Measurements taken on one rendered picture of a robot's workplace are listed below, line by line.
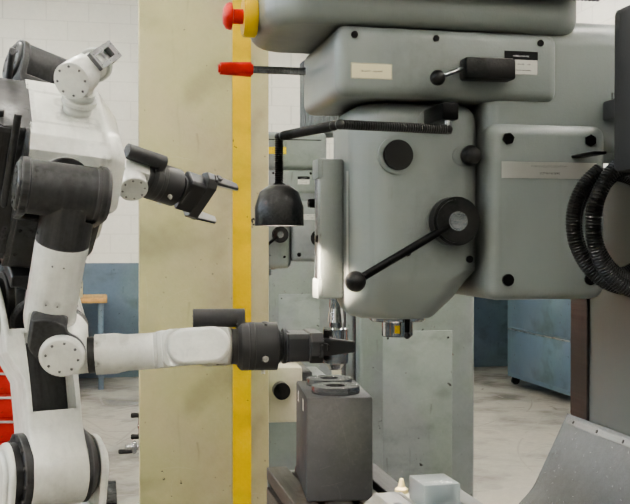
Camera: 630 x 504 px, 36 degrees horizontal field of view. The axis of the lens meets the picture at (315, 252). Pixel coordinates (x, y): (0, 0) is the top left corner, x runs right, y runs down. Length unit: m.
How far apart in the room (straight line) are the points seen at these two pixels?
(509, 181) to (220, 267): 1.86
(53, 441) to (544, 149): 1.03
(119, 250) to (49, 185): 8.83
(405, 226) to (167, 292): 1.84
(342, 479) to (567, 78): 0.80
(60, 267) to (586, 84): 0.89
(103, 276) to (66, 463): 8.58
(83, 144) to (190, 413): 1.62
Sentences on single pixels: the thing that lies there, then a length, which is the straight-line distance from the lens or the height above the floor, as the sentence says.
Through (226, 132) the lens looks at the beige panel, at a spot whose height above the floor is 1.78.
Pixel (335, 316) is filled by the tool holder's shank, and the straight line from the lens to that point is 1.80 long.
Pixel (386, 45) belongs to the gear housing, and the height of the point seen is 1.70.
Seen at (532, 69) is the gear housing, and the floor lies 1.68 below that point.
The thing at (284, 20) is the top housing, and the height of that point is 1.73.
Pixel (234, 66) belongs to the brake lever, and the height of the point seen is 1.70.
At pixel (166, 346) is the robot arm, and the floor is 1.24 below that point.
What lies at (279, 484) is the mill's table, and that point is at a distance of 1.93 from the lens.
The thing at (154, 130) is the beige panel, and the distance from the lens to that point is 3.19.
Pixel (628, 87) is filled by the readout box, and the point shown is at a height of 1.62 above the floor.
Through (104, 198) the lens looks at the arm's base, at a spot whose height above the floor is 1.50.
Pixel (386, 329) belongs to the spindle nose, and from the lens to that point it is 1.50.
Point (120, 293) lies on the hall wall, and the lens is 10.45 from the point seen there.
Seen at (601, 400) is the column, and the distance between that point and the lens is 1.72.
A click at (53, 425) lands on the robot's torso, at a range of 1.92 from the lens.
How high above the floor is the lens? 1.43
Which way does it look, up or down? 1 degrees down
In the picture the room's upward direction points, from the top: straight up
